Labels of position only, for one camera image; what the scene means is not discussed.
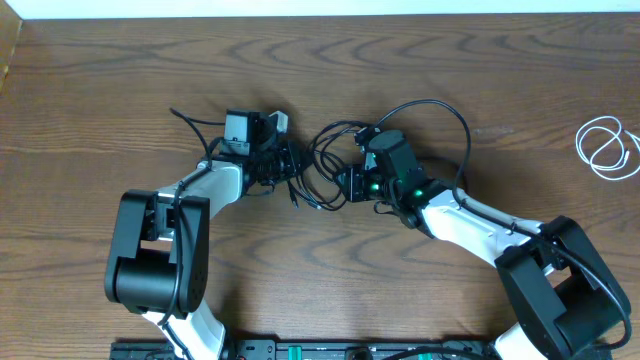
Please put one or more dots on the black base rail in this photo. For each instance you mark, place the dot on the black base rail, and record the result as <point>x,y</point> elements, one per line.
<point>268,349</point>

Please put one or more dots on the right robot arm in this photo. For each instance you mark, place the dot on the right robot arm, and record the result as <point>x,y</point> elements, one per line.
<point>562,292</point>

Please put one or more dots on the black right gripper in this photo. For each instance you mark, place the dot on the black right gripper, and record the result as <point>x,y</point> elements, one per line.
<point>355,190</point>

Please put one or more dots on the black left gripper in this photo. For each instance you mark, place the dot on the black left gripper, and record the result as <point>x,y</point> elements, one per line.
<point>289,163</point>

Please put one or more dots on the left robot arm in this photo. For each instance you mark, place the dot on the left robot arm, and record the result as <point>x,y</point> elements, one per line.
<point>158,260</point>

